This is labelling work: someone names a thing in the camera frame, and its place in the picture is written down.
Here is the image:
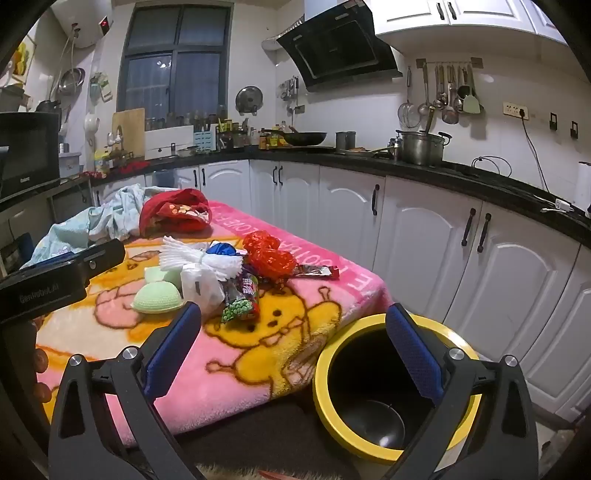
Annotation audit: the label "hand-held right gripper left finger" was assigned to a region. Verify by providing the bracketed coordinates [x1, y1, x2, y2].
[48, 302, 204, 480]

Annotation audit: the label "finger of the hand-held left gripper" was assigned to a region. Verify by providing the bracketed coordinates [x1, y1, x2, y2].
[76, 239, 125, 281]

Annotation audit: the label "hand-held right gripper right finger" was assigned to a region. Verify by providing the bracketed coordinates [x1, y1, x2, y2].
[385, 302, 541, 480]

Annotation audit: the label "yellow trash bin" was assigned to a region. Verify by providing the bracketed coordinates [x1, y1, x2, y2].
[311, 313, 483, 464]

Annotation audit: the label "light green foam pad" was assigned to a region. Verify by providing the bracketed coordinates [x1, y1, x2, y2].
[144, 266, 184, 288]
[130, 282, 186, 315]

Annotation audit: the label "white plastic bag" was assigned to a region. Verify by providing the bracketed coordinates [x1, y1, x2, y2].
[180, 263, 227, 315]

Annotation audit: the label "green candy packet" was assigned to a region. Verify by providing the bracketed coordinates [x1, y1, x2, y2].
[222, 272, 262, 324]

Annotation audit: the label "red snack wrapper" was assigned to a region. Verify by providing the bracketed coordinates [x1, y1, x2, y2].
[288, 263, 340, 280]

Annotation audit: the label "red plastic mesh net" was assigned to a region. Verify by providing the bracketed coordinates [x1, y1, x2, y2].
[242, 231, 298, 281]

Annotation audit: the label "person's left hand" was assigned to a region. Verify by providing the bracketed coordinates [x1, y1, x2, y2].
[32, 318, 54, 409]

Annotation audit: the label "light blue printed cloth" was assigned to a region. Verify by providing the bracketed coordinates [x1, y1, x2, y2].
[21, 183, 160, 271]

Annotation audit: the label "red printed cloth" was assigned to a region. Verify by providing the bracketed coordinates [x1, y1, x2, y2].
[139, 188, 213, 238]

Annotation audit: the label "pink printed blanket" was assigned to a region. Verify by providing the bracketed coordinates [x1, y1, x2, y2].
[34, 198, 393, 446]

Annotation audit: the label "grey plastic bin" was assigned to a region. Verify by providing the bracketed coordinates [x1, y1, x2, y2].
[59, 152, 84, 179]

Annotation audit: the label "brown floor mat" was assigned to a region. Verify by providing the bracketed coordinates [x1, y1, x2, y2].
[171, 394, 365, 480]

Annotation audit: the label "black microwave oven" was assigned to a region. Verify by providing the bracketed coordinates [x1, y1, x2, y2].
[0, 111, 61, 200]

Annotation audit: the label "wooden cutting board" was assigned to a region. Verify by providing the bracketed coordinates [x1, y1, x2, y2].
[112, 108, 146, 156]

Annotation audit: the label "white lower cabinets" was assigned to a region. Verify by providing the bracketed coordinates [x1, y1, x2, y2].
[92, 159, 591, 416]

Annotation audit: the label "white cabinets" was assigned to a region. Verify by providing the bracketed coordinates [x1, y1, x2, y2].
[92, 159, 591, 416]
[369, 0, 568, 51]

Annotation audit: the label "blue utensil holder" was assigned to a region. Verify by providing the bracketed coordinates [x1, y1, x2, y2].
[193, 129, 218, 153]

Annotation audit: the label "row of spice jars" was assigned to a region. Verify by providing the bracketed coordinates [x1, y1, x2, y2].
[145, 108, 227, 131]

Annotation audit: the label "dark seasoning jars cluster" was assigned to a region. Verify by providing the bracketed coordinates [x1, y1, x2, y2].
[217, 117, 250, 149]

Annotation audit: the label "steel colander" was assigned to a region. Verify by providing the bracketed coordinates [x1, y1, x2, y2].
[58, 67, 86, 96]

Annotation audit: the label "dark kitchen window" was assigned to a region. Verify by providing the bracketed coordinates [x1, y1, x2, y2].
[115, 4, 232, 114]

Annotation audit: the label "steel stockpot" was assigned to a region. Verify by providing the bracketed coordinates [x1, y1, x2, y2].
[394, 130, 452, 166]

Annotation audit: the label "group of sauce bottles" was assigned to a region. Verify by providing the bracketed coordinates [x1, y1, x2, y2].
[259, 122, 288, 149]

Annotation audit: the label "steel pot lid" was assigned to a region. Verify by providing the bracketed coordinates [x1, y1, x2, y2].
[235, 85, 264, 116]

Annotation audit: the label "black wok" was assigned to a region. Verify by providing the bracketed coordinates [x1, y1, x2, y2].
[283, 127, 328, 147]

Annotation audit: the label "white water heater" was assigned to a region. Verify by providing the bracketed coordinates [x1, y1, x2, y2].
[51, 0, 116, 49]

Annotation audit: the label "white electric kettle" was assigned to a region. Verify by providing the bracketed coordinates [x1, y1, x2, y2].
[573, 161, 591, 217]

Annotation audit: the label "mesh strainer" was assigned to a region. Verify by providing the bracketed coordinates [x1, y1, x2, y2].
[398, 67, 421, 129]

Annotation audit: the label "steel skimmer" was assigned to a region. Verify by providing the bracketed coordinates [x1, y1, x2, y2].
[442, 67, 461, 124]

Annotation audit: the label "green spatula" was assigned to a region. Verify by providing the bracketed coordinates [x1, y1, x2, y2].
[462, 65, 484, 114]

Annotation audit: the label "black range hood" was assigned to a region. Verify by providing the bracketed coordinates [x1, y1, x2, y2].
[276, 0, 403, 90]

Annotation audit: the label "white upper cabinets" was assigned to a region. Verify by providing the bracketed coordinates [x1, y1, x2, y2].
[369, 0, 568, 51]

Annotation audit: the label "yellow wall picture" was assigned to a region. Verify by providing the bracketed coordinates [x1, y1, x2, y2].
[14, 37, 36, 77]

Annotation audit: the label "black power cable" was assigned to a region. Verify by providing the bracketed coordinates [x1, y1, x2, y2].
[472, 113, 551, 193]

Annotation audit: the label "silver flexible duct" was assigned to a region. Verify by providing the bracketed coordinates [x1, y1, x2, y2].
[262, 16, 305, 51]

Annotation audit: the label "wall utensil rail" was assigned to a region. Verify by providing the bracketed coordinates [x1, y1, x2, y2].
[416, 58, 483, 71]

